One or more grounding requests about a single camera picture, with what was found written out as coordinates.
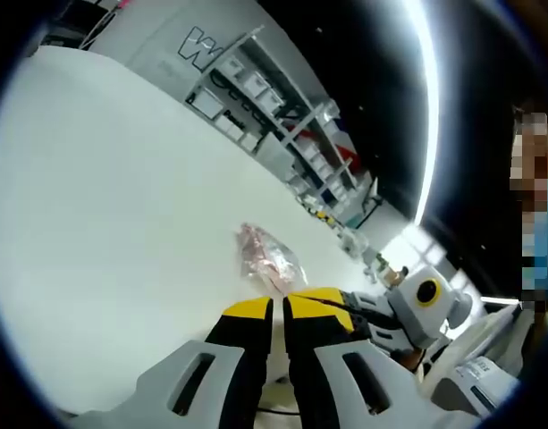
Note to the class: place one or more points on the small green plant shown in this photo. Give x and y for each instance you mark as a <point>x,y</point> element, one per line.
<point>382,260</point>

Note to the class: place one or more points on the grey shelf unit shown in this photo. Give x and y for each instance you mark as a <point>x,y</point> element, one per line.
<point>302,125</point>

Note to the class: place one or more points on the black tripod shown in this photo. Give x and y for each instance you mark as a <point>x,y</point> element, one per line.
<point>372,201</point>

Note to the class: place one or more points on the row of white storage bins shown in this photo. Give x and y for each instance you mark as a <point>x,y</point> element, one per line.
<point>255,85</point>

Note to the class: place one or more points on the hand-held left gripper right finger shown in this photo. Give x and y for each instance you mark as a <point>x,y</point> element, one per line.
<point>318,348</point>

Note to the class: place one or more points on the grey board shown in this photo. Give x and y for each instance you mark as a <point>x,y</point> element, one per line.
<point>275,152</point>

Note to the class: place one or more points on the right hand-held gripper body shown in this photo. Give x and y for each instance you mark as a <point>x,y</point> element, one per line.
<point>427,313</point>

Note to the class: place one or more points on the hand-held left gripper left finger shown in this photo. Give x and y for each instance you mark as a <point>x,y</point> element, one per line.
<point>238,348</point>

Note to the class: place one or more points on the white plastic bag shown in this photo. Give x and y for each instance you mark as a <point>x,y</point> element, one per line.
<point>354,241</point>

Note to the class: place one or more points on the white chest-worn device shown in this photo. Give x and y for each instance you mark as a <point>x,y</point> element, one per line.
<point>483,380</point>

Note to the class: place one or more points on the clear resealable bag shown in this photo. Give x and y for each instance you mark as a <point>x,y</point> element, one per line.
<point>264,254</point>

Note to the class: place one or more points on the long ceiling light strip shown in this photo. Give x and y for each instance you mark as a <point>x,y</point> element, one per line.
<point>430,111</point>

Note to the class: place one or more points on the pile of small yellow items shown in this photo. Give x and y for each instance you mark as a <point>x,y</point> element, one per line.
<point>320,215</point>

